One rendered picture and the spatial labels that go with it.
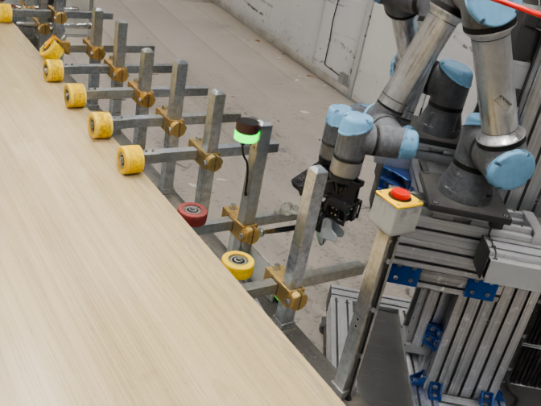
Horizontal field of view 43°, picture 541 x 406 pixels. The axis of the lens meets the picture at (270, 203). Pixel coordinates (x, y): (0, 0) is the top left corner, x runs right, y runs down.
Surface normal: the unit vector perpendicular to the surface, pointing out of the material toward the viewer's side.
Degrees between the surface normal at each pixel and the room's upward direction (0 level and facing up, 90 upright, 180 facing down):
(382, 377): 0
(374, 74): 90
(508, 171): 97
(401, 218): 90
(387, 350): 0
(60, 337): 0
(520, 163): 97
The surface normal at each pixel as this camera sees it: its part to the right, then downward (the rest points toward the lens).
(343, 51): -0.89, 0.06
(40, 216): 0.18, -0.87
